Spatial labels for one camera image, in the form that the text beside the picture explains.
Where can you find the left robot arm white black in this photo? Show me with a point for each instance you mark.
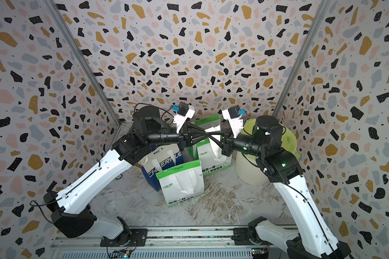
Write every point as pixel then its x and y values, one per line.
pixel 71 212

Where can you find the right corner aluminium post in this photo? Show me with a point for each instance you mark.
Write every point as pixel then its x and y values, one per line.
pixel 320 13

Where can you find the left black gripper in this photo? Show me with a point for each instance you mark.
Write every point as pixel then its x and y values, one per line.
pixel 185 137

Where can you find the green white bag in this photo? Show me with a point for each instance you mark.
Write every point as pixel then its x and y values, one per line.
pixel 206 123
pixel 181 183
pixel 211 158

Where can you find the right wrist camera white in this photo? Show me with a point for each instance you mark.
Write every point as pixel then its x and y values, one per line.
pixel 234 115

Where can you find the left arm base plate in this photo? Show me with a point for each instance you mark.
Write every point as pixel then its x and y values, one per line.
pixel 136 237

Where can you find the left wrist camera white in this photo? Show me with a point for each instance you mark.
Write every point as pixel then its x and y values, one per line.
pixel 183 112

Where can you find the white trash bin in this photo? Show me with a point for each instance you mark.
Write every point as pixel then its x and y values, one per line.
pixel 247 172

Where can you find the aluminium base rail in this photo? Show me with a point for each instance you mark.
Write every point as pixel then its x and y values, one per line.
pixel 210 242

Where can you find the yellow-green bin liner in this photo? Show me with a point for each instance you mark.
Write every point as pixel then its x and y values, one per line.
pixel 289 141

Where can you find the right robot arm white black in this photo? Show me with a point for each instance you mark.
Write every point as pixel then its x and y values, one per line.
pixel 313 238

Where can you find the front blue white bag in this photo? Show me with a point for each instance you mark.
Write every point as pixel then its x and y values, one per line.
pixel 160 159

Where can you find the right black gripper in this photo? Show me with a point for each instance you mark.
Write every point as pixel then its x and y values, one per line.
pixel 228 144

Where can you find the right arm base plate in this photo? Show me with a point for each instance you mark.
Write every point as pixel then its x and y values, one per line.
pixel 247 236

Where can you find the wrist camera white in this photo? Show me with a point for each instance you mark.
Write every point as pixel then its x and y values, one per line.
pixel 183 112
pixel 234 115

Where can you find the corner aluminium post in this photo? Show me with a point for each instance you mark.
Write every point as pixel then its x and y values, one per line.
pixel 53 11
pixel 320 13

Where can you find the left corner aluminium post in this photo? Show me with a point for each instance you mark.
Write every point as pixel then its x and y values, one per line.
pixel 53 11

